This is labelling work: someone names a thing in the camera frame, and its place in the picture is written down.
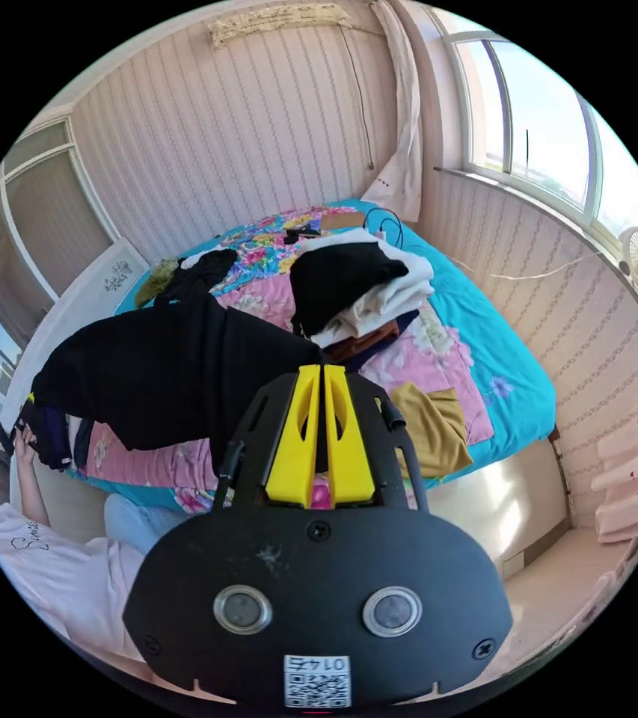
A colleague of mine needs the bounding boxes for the black cable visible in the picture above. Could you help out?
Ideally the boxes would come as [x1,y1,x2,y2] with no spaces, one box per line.
[362,206,407,249]

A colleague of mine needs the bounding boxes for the pale curtain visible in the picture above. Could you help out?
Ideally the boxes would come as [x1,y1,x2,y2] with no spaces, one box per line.
[360,0,427,223]

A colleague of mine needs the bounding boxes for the pile of clothes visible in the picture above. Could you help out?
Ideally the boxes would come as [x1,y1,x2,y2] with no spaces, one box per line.
[289,230,438,371]

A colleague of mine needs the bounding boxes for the cupboard with sliding doors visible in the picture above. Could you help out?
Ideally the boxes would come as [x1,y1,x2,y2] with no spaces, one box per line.
[0,116,122,316]

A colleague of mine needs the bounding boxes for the mustard yellow garment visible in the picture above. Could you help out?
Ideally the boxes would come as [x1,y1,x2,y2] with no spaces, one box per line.
[388,381,474,481]

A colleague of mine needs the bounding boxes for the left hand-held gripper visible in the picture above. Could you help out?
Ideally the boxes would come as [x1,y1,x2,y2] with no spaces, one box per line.
[0,393,37,456]

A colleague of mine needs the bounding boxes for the person's left forearm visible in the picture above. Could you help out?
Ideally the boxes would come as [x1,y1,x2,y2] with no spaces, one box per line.
[13,451,54,530]

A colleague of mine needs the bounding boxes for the bed with flowered quilt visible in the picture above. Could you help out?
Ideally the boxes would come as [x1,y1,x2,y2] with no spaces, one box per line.
[7,200,558,515]

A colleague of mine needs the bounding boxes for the lace wall cloth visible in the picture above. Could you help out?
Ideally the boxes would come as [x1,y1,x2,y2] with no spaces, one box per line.
[208,4,355,52]

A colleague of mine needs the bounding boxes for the person's left hand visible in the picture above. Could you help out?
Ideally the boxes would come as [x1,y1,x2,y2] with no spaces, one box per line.
[13,423,40,464]

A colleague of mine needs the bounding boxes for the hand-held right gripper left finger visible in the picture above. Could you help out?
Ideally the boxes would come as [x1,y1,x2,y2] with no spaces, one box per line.
[265,365,320,503]

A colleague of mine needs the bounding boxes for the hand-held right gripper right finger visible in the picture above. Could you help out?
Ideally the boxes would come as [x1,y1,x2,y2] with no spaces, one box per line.
[323,365,379,505]

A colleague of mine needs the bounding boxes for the person's body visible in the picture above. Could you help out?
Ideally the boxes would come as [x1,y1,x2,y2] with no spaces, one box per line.
[0,492,191,669]

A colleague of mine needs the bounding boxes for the brown flat carton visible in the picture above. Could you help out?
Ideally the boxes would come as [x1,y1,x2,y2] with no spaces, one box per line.
[318,211,368,232]

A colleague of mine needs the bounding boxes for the heap of black and olive clothes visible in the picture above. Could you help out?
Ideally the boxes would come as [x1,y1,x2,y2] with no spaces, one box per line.
[135,248,241,310]

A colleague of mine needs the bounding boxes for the black long pants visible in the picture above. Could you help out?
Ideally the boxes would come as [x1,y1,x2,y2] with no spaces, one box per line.
[13,294,328,478]

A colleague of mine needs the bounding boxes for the large window with white frame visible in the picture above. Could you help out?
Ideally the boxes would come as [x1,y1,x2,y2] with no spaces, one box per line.
[436,22,638,239]

